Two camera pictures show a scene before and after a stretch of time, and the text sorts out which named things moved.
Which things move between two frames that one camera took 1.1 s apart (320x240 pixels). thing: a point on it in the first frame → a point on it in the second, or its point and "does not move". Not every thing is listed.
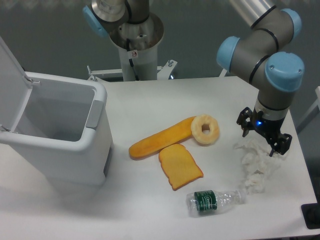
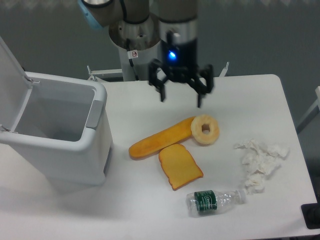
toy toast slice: [178, 166] does not move
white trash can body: [64, 132] does not move
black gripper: [270, 129] → [179, 63]
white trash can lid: [15, 87] does not move
